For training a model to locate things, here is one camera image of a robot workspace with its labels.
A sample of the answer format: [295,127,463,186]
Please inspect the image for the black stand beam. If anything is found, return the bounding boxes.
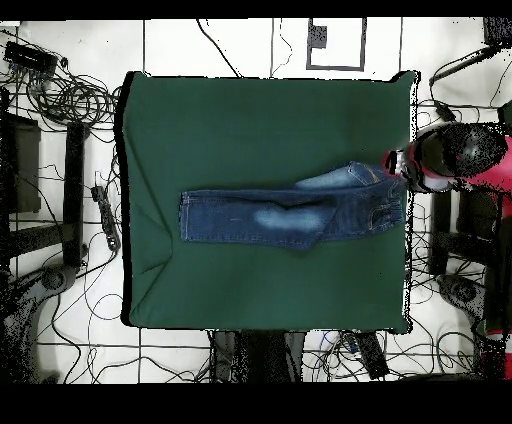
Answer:
[61,120,87,269]
[429,191,455,277]

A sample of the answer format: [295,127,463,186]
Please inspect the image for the dark speckled box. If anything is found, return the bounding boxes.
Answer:
[482,16,512,49]

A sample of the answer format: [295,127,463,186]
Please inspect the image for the blue denim jeans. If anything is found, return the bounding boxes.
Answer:
[178,160,408,252]

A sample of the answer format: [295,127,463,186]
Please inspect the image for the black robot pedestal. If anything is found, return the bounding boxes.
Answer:
[209,329,305,383]

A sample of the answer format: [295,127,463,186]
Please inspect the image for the black electronics box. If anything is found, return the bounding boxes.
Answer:
[3,40,59,74]

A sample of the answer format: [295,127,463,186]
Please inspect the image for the small grey box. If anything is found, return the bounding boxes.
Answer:
[308,24,328,49]

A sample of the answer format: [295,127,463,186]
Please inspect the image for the grey rectangular frame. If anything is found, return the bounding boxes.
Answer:
[305,17,367,73]

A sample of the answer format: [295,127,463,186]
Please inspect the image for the dark green table cloth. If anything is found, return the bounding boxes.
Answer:
[113,70,419,335]

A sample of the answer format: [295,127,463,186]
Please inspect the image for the dark flat panel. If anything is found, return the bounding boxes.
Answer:
[455,187,501,241]
[0,113,42,215]

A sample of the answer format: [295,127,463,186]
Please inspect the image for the tangled black cable coil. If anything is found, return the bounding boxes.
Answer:
[23,67,125,133]

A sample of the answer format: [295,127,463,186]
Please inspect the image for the black power adapter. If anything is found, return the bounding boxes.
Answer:
[433,99,459,123]

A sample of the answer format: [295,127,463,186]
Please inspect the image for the long black power strip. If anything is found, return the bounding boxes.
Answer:
[343,330,390,380]

